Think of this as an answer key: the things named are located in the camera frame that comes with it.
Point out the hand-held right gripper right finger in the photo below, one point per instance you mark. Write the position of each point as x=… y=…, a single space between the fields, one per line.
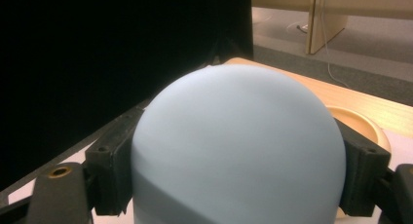
x=363 y=172

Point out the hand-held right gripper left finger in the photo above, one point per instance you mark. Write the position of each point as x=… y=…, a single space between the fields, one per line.
x=110 y=159

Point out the light blue rice paddle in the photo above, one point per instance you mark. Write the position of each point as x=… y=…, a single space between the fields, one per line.
x=238 y=149

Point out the white table mat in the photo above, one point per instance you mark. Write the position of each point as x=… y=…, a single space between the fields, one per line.
x=74 y=156

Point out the black curtain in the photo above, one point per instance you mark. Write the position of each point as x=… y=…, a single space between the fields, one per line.
x=113 y=55

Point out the beige wooden desk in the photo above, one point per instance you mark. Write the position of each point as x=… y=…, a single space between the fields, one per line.
x=328 y=19

